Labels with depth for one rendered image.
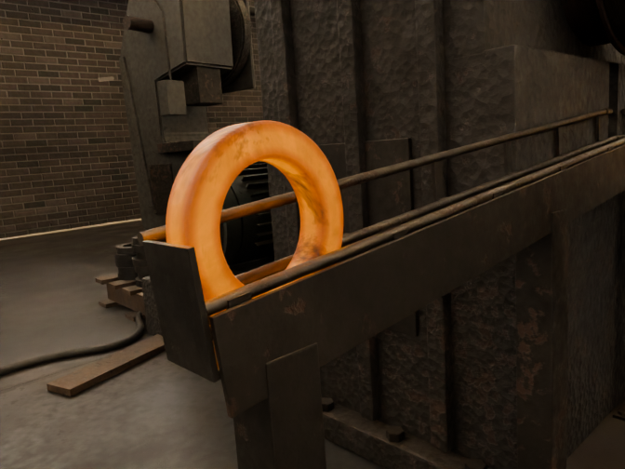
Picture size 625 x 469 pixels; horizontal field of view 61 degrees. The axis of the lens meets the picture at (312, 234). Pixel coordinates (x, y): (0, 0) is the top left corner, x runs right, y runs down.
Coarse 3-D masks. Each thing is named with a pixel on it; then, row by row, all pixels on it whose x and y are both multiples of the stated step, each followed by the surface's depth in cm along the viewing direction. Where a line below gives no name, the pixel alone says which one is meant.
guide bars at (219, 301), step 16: (608, 144) 97; (576, 160) 86; (528, 176) 76; (544, 176) 79; (496, 192) 69; (448, 208) 62; (464, 208) 64; (416, 224) 57; (368, 240) 53; (384, 240) 54; (320, 256) 49; (336, 256) 49; (352, 256) 51; (288, 272) 46; (304, 272) 47; (240, 288) 43; (256, 288) 43; (272, 288) 44; (208, 304) 40; (224, 304) 41
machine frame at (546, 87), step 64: (256, 0) 136; (320, 0) 120; (384, 0) 107; (448, 0) 97; (512, 0) 99; (320, 64) 123; (384, 64) 110; (448, 64) 99; (512, 64) 90; (576, 64) 107; (320, 128) 126; (384, 128) 112; (448, 128) 101; (512, 128) 92; (576, 128) 109; (384, 192) 114; (448, 192) 103; (512, 256) 96; (576, 256) 114; (448, 320) 106; (512, 320) 98; (576, 320) 116; (384, 384) 124; (448, 384) 108; (512, 384) 100; (576, 384) 119; (384, 448) 119; (448, 448) 110; (512, 448) 102; (576, 448) 122
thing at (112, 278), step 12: (132, 240) 249; (120, 252) 264; (132, 252) 263; (144, 252) 245; (120, 264) 265; (132, 264) 264; (144, 264) 245; (108, 276) 277; (120, 276) 267; (132, 276) 265; (144, 276) 247; (108, 288) 278; (120, 288) 265; (132, 288) 246; (108, 300) 278; (120, 300) 267; (132, 300) 255; (132, 312) 253; (144, 312) 246
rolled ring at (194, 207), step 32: (224, 128) 45; (256, 128) 44; (288, 128) 47; (192, 160) 42; (224, 160) 42; (256, 160) 45; (288, 160) 47; (320, 160) 50; (192, 192) 40; (224, 192) 42; (320, 192) 50; (192, 224) 40; (320, 224) 51; (224, 288) 43
